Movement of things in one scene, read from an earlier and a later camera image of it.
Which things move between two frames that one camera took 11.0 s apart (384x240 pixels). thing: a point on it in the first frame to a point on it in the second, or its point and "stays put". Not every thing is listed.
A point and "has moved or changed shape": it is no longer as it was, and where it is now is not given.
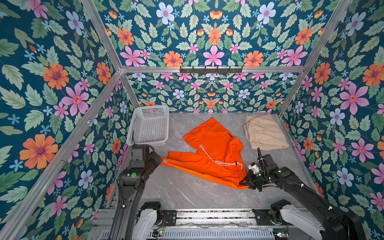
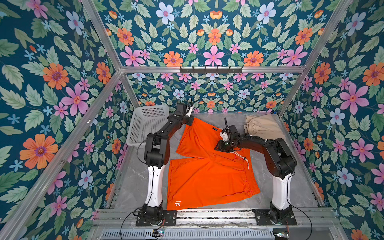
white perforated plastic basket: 149,125 stays put
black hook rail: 210,70 stays put
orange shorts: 218,159 has moved or changed shape
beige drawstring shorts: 263,133 stays put
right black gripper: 249,182 to 220,146
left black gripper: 157,158 to 188,120
